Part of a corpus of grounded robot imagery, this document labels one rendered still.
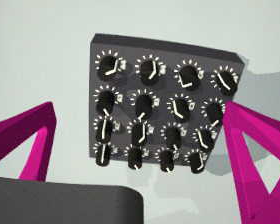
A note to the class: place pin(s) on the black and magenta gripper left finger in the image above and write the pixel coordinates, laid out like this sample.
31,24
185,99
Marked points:
15,130

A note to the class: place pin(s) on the dark grey knob box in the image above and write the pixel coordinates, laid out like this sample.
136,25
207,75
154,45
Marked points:
124,78

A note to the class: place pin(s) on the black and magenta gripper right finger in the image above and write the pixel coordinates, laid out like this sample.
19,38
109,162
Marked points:
250,188

